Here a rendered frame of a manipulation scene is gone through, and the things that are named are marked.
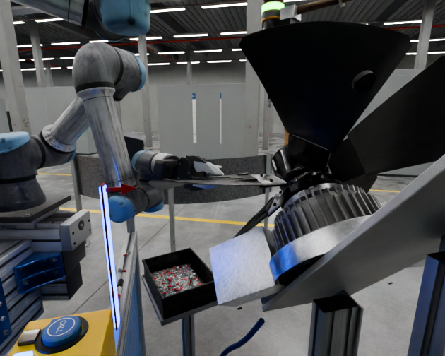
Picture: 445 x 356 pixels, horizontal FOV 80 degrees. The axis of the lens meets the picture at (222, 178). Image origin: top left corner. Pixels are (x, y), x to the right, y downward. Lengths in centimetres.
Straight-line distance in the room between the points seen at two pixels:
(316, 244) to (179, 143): 660
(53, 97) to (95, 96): 1016
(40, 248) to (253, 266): 70
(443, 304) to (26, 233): 102
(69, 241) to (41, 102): 1038
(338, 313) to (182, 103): 648
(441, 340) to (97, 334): 42
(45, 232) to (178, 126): 610
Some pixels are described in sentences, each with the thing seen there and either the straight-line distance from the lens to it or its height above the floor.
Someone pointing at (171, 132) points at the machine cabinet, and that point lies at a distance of 702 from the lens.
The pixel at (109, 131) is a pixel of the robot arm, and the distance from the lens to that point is 76.
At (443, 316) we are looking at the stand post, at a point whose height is 109.
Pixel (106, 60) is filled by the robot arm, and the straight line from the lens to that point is 81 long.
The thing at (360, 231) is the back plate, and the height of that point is 118.
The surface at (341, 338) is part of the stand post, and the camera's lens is 76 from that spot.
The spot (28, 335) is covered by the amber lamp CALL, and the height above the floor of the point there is 108.
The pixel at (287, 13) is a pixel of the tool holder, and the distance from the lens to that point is 60.
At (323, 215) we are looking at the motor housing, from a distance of 50.
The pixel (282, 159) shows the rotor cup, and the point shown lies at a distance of 64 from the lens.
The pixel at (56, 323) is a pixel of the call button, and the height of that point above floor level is 108.
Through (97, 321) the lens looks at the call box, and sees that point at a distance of 41.
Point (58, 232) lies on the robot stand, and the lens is 99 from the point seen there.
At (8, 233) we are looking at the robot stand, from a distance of 108.
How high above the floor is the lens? 132
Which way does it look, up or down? 13 degrees down
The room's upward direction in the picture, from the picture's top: straight up
